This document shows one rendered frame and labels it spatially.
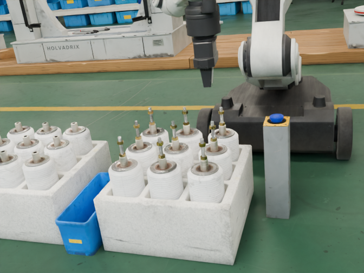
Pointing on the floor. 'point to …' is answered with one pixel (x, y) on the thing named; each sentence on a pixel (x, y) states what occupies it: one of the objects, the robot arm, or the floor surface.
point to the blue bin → (83, 219)
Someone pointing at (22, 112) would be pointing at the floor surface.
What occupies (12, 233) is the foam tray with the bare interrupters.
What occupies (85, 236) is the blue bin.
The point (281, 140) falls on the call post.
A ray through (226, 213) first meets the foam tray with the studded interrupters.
